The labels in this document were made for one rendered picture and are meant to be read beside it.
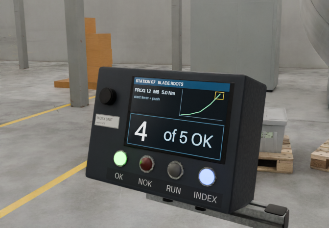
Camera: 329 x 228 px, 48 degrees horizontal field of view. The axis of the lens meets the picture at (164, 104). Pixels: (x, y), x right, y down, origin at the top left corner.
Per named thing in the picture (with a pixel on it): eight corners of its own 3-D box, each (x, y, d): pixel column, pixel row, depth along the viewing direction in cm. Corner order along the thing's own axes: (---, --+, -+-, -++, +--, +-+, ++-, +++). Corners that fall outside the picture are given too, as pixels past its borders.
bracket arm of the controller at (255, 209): (288, 226, 55) (289, 208, 55) (283, 236, 53) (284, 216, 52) (154, 192, 68) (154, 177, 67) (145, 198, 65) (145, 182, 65)
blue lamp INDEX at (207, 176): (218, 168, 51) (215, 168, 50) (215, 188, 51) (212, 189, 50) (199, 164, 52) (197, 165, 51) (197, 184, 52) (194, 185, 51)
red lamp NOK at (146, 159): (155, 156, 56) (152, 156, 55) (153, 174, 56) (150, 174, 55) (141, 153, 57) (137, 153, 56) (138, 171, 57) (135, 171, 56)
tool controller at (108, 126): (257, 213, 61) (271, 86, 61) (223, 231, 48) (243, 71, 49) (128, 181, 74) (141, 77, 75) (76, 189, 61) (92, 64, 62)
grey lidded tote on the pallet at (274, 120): (283, 137, 406) (285, 107, 400) (286, 155, 349) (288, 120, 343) (244, 135, 417) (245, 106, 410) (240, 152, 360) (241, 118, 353)
